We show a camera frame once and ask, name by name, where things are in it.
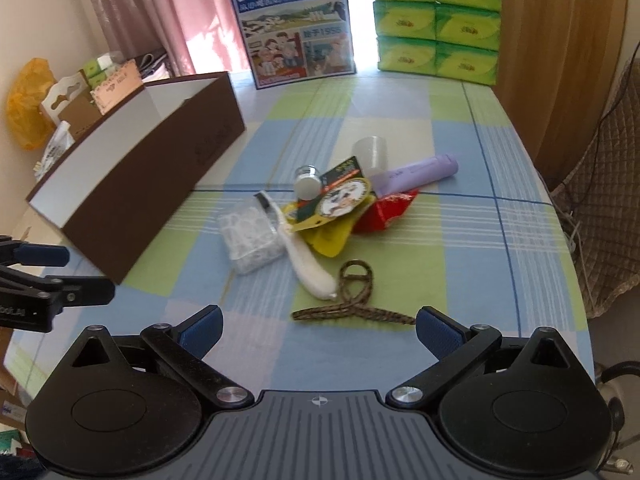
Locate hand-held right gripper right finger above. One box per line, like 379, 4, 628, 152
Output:
387, 306, 576, 409

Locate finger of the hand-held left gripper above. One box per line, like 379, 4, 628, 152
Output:
0, 264, 116, 312
0, 235, 71, 268

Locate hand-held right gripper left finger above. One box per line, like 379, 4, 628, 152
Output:
70, 305, 256, 409

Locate brown storage box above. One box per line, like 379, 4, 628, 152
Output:
26, 71, 247, 285

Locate red snack packet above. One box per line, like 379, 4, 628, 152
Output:
352, 187, 420, 235

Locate yellow snack packet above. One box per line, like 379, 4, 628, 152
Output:
280, 195, 376, 259

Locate checked cloth covered desktop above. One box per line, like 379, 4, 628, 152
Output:
5, 72, 598, 411

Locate brown patterned hair clip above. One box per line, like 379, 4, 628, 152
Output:
291, 259, 417, 326

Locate clear cotton swab box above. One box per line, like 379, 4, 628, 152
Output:
216, 206, 285, 276

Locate white plastic packets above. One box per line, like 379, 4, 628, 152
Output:
32, 120, 76, 183

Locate brown cardboard package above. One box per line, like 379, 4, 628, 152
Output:
60, 92, 103, 141

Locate yellow plastic bag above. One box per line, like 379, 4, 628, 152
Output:
6, 57, 58, 151

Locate purple tube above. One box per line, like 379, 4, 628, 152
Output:
372, 154, 459, 199

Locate green round label packet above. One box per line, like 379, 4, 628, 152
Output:
295, 156, 375, 233

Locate small silver capped bottle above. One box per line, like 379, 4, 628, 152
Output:
293, 165, 322, 203

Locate pink card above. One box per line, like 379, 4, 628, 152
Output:
90, 59, 146, 116

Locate clear plastic cup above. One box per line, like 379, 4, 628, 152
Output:
351, 136, 389, 173

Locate small green box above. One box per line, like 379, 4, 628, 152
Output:
80, 52, 123, 86

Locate black headset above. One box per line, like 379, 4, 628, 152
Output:
595, 360, 632, 472

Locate quilted chair cover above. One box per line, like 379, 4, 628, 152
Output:
550, 42, 640, 318

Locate black bag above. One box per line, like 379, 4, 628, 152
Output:
120, 49, 173, 81

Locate pink curtain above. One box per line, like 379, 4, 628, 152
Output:
80, 0, 251, 78

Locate wooden wardrobe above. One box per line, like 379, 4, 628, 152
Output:
462, 0, 631, 168

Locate stack of green tissue packs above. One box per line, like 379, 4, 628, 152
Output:
368, 0, 503, 86

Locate blue printed milk carton box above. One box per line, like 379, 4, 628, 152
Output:
225, 0, 357, 91

